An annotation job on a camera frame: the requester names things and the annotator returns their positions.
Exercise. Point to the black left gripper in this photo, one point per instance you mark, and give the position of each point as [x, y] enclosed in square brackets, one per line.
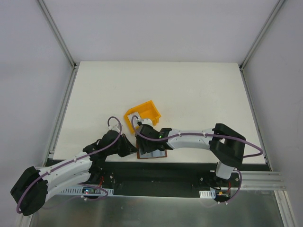
[123, 146]

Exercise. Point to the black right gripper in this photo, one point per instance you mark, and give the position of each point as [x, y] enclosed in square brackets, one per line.
[144, 145]

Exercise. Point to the brown leather card holder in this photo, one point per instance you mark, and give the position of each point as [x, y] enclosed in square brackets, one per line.
[151, 155]

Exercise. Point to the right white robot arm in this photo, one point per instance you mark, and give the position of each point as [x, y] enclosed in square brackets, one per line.
[225, 143]

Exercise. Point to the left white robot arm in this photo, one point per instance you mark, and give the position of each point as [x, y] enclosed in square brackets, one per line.
[37, 185]

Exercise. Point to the yellow plastic bin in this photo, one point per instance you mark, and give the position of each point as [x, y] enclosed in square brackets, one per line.
[143, 111]

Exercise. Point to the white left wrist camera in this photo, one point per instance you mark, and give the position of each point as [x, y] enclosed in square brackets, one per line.
[117, 127]

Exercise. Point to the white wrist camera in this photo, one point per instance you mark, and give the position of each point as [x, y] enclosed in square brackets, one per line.
[144, 121]
[117, 127]

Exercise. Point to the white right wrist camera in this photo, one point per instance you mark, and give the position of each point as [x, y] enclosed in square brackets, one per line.
[144, 121]

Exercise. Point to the left white cable duct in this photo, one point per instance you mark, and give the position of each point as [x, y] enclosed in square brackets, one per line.
[81, 190]

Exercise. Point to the white cable duct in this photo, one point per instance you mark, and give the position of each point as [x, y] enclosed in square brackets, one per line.
[81, 190]
[211, 194]

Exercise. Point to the right white cable duct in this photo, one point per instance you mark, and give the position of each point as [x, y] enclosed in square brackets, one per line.
[211, 194]

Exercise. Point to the left aluminium frame post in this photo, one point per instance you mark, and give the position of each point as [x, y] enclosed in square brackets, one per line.
[56, 33]

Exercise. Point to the aluminium frame post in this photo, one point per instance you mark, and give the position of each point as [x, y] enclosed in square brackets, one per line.
[56, 33]
[261, 34]

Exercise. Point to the aluminium front rail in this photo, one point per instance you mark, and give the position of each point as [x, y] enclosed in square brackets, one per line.
[248, 180]

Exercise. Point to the right aluminium frame post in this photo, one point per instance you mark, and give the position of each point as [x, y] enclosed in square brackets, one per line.
[261, 34]

